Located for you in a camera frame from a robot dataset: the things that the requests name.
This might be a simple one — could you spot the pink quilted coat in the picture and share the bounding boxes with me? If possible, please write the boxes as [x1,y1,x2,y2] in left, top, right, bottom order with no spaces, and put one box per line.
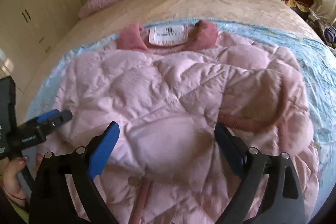
[37,20,319,223]

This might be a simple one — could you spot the floral bag of clothes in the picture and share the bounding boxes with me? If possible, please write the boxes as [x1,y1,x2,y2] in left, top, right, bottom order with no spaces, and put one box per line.
[309,9,335,50]

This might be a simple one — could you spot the person's left hand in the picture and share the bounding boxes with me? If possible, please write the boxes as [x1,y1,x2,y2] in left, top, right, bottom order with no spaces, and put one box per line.
[1,156,28,208]

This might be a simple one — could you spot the cream wardrobe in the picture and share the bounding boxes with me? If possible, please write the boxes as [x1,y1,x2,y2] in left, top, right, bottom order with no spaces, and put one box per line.
[1,0,81,92]

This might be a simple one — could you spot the light blue cartoon blanket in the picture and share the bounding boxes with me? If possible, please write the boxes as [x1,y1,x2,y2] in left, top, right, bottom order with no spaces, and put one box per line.
[25,19,335,215]

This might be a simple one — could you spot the cream curtain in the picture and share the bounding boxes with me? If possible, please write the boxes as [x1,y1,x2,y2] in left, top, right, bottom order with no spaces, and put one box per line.
[311,0,335,26]

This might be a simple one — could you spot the beige bedspread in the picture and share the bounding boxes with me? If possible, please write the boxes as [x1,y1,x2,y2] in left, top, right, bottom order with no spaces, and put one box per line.
[17,0,319,123]

